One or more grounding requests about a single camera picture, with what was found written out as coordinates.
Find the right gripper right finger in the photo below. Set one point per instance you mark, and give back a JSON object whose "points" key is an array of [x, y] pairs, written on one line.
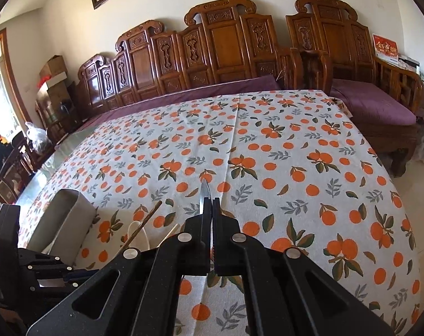
{"points": [[286, 293]]}

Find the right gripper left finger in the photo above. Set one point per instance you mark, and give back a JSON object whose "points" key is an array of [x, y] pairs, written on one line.
{"points": [[135, 294]]}

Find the dark wooden chopstick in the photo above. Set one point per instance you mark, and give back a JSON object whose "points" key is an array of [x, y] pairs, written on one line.
{"points": [[134, 234]]}

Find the light wooden chopstick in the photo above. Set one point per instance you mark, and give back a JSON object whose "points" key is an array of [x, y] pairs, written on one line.
{"points": [[173, 231]]}

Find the metal spoon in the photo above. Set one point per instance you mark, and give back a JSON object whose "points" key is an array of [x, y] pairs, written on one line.
{"points": [[205, 206]]}

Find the metal rectangular tray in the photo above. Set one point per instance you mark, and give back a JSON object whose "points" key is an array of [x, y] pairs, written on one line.
{"points": [[63, 226]]}

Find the dark wooden chair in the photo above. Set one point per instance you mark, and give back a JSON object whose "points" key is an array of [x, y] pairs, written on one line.
{"points": [[17, 170]]}

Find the orange print tablecloth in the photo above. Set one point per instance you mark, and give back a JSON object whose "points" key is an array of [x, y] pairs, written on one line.
{"points": [[288, 165]]}

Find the cardboard box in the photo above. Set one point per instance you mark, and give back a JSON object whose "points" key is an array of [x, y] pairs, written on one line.
{"points": [[53, 67]]}

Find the purple armchair cushion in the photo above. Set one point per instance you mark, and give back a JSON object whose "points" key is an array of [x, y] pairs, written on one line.
{"points": [[368, 103]]}

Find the purple sofa cushion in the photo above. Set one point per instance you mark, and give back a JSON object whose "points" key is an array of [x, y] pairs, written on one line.
{"points": [[184, 99]]}

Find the carved wooden armchair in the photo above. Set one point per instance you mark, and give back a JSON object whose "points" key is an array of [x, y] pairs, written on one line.
{"points": [[334, 45]]}

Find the carved wooden sofa bench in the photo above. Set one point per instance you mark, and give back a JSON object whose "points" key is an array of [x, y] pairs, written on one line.
{"points": [[224, 41]]}

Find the red calendar card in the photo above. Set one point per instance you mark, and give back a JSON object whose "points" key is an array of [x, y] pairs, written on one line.
{"points": [[385, 49]]}

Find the wooden window frame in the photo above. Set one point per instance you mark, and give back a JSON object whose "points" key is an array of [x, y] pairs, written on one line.
{"points": [[13, 93]]}

